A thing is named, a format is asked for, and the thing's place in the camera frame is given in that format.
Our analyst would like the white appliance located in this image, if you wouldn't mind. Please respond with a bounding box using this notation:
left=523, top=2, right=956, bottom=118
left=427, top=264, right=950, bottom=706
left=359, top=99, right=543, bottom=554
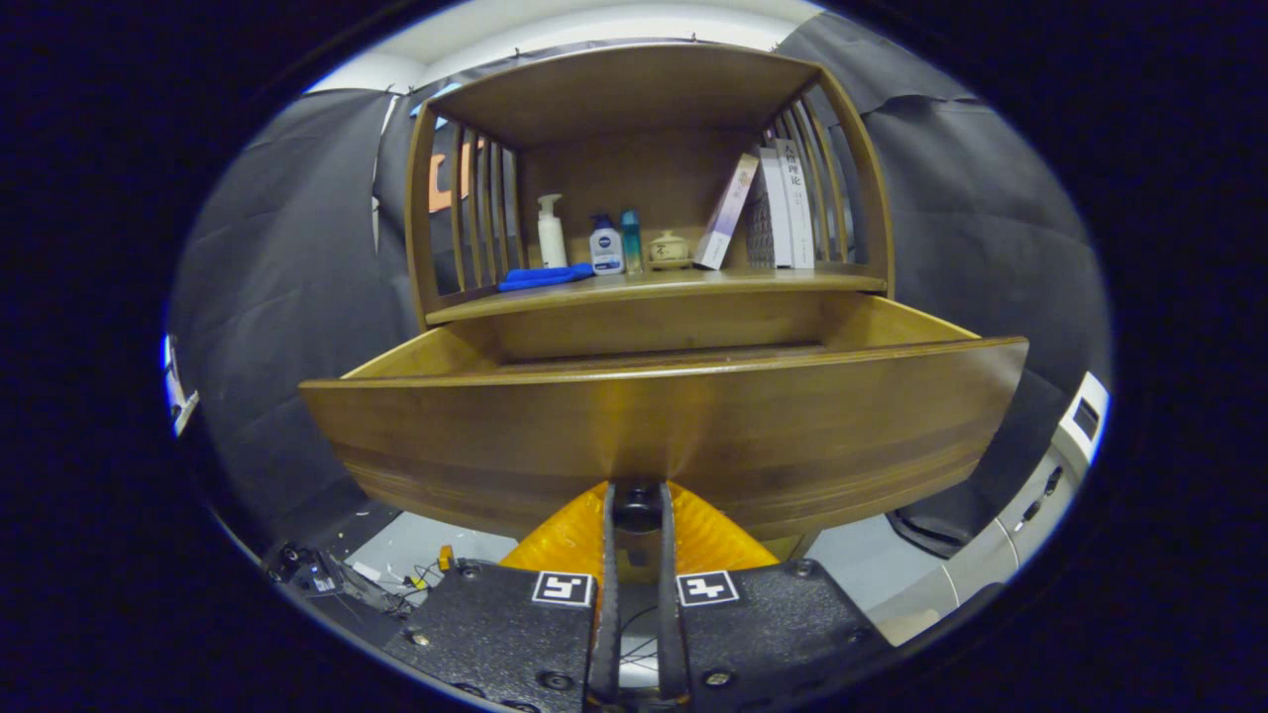
left=867, top=371, right=1110, bottom=645

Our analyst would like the white book black lettering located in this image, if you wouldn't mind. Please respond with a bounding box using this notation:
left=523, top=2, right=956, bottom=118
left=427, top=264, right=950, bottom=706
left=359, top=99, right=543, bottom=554
left=773, top=137, right=816, bottom=269

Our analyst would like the cream lidded teacup with saucer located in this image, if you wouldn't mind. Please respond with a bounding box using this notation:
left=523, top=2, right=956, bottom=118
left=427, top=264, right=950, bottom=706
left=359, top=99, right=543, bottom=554
left=646, top=230, right=692, bottom=270

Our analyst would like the wooden countertop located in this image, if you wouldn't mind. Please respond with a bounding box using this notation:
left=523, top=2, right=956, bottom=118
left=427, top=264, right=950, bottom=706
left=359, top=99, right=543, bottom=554
left=424, top=262, right=890, bottom=326

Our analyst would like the white pump bottle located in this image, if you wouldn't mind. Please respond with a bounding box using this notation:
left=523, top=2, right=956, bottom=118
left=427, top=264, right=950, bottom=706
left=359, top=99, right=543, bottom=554
left=536, top=193, right=569, bottom=269

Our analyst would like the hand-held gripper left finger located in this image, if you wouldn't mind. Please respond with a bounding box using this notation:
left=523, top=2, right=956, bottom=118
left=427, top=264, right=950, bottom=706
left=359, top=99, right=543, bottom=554
left=381, top=480, right=620, bottom=713

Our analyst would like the wooden drawer with dark knob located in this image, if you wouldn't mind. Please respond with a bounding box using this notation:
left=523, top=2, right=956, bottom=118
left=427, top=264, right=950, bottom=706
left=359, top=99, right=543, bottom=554
left=299, top=292, right=1031, bottom=544

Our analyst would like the white lotion bottle blue cap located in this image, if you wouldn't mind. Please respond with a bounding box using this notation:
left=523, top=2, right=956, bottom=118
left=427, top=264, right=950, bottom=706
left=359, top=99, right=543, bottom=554
left=588, top=213, right=625, bottom=275

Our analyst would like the purple white book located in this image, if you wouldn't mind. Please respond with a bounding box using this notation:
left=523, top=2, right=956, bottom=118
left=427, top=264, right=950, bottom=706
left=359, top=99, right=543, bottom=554
left=692, top=153, right=761, bottom=271

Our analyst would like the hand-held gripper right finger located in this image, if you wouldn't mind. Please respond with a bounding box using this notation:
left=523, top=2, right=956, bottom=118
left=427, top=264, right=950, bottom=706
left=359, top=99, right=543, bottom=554
left=657, top=480, right=898, bottom=713

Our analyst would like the wooden cabinet with slatted shelf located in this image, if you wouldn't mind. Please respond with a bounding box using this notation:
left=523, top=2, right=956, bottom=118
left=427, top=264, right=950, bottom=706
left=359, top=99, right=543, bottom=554
left=404, top=42, right=898, bottom=333

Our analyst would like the blue folded cloth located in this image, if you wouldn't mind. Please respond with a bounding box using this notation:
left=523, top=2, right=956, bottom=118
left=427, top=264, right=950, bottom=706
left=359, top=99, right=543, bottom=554
left=497, top=262, right=595, bottom=293

